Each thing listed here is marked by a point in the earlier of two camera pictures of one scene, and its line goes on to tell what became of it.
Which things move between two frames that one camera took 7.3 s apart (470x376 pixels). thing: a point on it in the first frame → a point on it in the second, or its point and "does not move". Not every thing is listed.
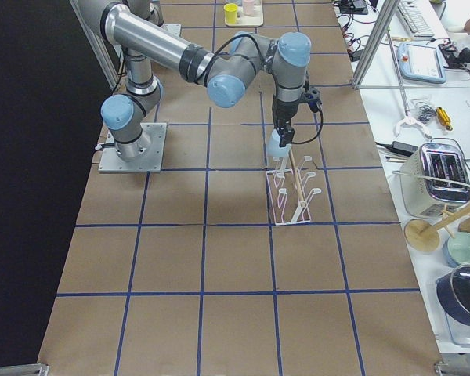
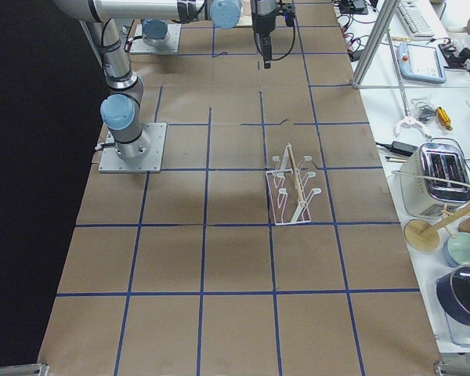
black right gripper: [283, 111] → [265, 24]
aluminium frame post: [389, 9] does not move
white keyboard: [415, 19] does not move
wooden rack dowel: [296, 176] does not move
